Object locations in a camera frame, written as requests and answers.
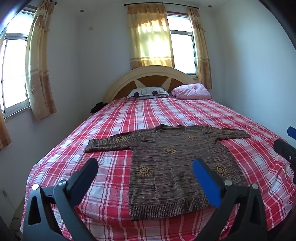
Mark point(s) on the dark cloth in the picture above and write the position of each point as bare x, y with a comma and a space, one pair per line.
97, 107

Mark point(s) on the cream wooden headboard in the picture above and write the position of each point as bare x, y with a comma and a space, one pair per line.
152, 76

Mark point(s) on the brown knit sweater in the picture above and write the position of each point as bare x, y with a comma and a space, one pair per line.
171, 176

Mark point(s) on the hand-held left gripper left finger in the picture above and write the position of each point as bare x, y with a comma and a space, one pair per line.
85, 176

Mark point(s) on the red plaid bed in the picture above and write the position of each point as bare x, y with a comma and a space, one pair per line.
138, 115

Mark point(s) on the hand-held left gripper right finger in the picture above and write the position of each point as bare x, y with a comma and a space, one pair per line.
205, 183

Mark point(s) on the white patterned pillow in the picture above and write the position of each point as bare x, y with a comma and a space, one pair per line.
148, 92

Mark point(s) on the dark curtain rod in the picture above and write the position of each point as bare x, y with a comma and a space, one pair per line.
175, 4

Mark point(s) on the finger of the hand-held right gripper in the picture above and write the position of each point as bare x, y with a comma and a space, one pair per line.
291, 133
283, 148

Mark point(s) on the pink pillow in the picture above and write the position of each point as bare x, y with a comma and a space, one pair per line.
192, 91

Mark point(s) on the window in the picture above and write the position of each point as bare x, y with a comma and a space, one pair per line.
13, 69
182, 51

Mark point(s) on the yellow curtain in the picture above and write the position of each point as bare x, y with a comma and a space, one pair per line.
148, 34
3, 134
201, 46
39, 69

